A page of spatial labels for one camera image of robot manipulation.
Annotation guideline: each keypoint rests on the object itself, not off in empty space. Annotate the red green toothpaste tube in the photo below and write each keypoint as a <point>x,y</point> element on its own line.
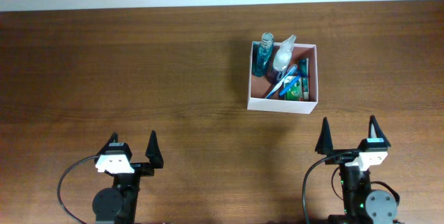
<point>304,69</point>

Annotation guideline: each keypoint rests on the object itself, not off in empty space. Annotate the teal mouthwash bottle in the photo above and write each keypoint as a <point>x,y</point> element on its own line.
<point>263,56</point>

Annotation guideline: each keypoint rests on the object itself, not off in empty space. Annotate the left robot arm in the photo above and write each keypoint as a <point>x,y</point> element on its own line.
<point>118,203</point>

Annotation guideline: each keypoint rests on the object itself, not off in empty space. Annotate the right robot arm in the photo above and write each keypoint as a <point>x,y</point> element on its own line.
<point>364,200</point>

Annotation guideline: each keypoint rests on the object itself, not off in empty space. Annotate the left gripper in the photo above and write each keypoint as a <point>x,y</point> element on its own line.
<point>139,167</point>

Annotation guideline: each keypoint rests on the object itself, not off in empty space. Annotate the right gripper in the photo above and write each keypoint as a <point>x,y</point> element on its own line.
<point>342,157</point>

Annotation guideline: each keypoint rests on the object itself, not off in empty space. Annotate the blue disposable razor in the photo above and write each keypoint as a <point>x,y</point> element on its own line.
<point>299,74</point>

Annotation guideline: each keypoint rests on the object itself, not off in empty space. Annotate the green soap box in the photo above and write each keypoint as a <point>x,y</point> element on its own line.
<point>294,93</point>

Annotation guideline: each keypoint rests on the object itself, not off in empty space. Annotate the white box pink interior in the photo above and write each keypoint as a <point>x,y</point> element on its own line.
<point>259,87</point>

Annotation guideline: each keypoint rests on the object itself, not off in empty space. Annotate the clear spray bottle purple liquid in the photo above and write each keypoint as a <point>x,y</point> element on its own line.
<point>281,60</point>

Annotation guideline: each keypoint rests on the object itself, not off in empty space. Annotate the blue white toothbrush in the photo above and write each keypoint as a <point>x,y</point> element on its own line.
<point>280,84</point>

